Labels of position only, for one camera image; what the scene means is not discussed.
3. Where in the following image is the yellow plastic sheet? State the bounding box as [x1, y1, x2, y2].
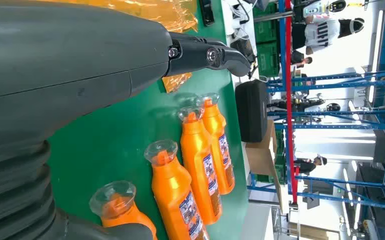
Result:
[36, 0, 199, 94]

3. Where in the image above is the black smartphone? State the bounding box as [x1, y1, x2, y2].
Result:
[199, 0, 216, 27]

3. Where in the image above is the white table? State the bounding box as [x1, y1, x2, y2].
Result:
[220, 0, 258, 87]

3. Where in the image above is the white power strip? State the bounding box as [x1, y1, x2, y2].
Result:
[225, 0, 250, 40]

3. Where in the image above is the black zip carrying case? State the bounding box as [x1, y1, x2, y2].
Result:
[234, 79, 270, 144]

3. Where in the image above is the green plastic crate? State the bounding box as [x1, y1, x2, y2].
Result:
[257, 43, 280, 78]
[274, 129, 288, 184]
[253, 19, 278, 44]

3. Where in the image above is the open cardboard box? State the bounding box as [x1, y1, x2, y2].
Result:
[244, 119, 283, 215]

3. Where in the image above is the blue metal rack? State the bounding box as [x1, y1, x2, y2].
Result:
[266, 0, 385, 211]

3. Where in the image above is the person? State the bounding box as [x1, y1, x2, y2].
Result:
[291, 49, 314, 69]
[293, 154, 328, 175]
[291, 14, 366, 56]

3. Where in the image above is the red metal post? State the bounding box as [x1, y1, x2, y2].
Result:
[284, 0, 298, 205]

